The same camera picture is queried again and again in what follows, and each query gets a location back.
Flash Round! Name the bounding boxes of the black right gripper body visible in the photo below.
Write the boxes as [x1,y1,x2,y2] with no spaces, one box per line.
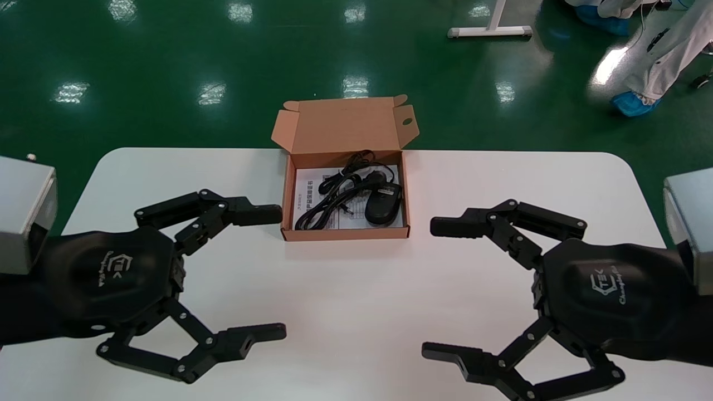
[532,239,702,357]

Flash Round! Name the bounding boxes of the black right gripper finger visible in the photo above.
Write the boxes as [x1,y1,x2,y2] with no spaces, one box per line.
[430,199,587,271]
[422,317,626,401]

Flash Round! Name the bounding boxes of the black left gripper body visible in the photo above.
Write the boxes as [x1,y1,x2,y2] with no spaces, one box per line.
[39,226,184,338]

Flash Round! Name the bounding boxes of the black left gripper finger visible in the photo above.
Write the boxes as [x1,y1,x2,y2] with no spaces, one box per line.
[96,298,287,385]
[135,189,284,257]

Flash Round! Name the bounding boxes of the black computer mouse with cord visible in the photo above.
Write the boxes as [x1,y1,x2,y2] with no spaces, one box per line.
[365,181,403,226]

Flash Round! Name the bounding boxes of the black power cable with plug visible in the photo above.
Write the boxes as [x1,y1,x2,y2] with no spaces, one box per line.
[294,150,390,232]

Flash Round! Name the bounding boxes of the brown cardboard storage box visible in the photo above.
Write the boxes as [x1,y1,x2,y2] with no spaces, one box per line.
[271,95,420,242]

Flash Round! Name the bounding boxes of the white printed paper manual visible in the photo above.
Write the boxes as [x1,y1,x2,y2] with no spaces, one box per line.
[292,164,402,231]

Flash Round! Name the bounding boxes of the white table leg base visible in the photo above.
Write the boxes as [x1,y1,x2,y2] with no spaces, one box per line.
[447,0,534,40]

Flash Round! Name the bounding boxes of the person white trousers blue shoe covers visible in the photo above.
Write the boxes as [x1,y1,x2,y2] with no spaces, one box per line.
[565,0,713,118]

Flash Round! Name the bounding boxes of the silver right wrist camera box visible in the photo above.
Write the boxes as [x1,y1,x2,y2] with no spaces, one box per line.
[663,167,713,296]

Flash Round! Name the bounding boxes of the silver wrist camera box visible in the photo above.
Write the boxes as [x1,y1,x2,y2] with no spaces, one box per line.
[0,155,58,275]
[663,167,713,296]

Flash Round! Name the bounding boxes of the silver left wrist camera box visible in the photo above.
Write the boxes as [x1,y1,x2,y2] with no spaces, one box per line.
[0,155,58,275]

